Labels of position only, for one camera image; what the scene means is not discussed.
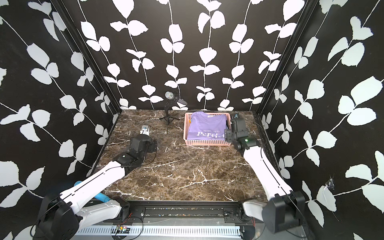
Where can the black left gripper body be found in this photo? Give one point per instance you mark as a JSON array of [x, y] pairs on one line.
[[151, 146]]

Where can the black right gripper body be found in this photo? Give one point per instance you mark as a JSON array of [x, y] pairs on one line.
[[229, 133]]

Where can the purple t-shirt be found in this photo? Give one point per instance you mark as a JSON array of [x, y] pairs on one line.
[[207, 127]]

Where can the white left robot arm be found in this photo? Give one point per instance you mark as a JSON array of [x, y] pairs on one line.
[[61, 216]]

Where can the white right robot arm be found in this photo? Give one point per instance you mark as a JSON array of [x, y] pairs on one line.
[[270, 180]]

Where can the pink perforated plastic basket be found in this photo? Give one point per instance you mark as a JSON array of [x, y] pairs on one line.
[[187, 122]]

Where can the small electronics board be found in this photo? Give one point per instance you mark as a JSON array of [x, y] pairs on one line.
[[121, 230]]

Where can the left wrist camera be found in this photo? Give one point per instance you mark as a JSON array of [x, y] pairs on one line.
[[145, 130]]

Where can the blue cylindrical handle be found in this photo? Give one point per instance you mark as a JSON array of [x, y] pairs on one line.
[[102, 197]]

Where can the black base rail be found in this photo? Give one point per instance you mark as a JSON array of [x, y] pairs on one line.
[[180, 210]]

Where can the perforated metal cable tray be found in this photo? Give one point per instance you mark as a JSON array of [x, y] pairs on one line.
[[166, 231]]

